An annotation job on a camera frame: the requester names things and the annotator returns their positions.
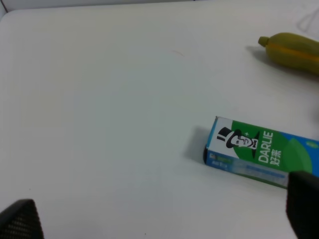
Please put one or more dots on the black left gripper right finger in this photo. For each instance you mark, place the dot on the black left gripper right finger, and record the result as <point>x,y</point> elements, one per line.
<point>302,204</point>

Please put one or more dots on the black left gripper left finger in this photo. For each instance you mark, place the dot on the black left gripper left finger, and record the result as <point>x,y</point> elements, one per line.
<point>21,221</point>

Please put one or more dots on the Darlie toothpaste box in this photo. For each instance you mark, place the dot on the Darlie toothpaste box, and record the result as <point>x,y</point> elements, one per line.
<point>259,153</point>

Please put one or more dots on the toy corn cob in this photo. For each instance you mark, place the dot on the toy corn cob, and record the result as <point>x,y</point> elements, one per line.
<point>292,51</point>

